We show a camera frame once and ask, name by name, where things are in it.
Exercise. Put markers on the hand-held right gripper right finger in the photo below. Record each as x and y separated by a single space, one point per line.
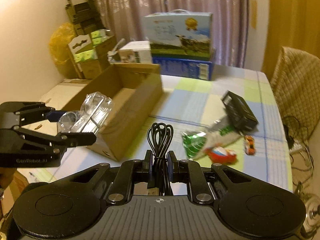
172 166

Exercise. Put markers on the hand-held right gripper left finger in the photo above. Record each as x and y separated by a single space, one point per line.
147 165

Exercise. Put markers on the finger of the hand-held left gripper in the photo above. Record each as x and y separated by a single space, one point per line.
75 140
30 111

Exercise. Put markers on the silver green tea packet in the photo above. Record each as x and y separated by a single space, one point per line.
193 143

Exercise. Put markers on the clear plastic packet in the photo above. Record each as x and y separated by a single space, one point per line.
95 110

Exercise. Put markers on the brown cardboard box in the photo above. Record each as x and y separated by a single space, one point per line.
140 100

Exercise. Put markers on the black shaver box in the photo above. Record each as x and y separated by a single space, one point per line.
240 112

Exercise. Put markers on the person's left hand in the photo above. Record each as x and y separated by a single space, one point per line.
5 177

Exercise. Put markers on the closed cardboard carton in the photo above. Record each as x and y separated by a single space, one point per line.
62 90

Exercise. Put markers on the red round toy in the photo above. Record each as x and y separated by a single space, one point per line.
220 155

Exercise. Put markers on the yellow plastic bag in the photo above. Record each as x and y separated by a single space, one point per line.
60 45

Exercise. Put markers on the orange toy car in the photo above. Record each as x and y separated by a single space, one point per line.
250 145

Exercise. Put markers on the blue cardboard box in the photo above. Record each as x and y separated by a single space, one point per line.
180 67

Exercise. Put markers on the brown tissue display box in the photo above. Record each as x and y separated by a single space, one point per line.
105 45

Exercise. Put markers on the small white box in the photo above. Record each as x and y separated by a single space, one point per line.
135 52

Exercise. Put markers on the black folding step stool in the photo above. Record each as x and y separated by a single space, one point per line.
82 12

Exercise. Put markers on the white power strip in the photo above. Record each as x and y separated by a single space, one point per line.
296 148

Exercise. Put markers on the milk carton with cow print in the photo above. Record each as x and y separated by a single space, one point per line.
175 30

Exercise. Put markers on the pink patterned curtain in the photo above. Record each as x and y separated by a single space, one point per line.
125 10

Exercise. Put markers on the chair with quilted cover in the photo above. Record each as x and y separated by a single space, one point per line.
295 85

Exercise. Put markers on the stainless steel kettle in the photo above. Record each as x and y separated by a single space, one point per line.
312 212

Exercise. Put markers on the wooden wardrobe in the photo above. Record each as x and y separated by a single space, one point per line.
295 17

